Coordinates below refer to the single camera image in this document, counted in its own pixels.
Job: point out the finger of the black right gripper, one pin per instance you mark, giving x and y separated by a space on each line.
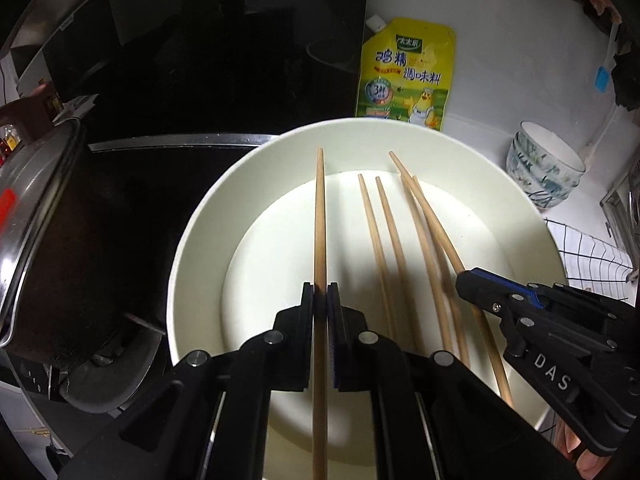
503 286
471 290

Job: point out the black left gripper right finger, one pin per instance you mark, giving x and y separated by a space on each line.
362 359

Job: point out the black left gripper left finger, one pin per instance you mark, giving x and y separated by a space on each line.
279 359

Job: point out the wooden chopstick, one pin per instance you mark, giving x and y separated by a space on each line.
401 262
319 402
379 258
431 272
445 243
458 335

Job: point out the large cream bowl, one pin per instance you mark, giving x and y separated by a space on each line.
247 249

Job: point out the person's right hand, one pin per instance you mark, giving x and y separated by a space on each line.
570 446

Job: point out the white black checked cloth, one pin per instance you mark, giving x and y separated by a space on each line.
594 265

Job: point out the stacked patterned porcelain bowls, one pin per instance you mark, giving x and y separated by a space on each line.
545 167

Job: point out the steel dish rack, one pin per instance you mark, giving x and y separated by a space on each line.
621 209

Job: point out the black stove top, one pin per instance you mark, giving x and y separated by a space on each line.
243 141

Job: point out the yellow seasoning pouch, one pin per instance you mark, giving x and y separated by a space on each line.
406 70

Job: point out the steel pot with lid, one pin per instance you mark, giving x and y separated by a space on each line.
32 181

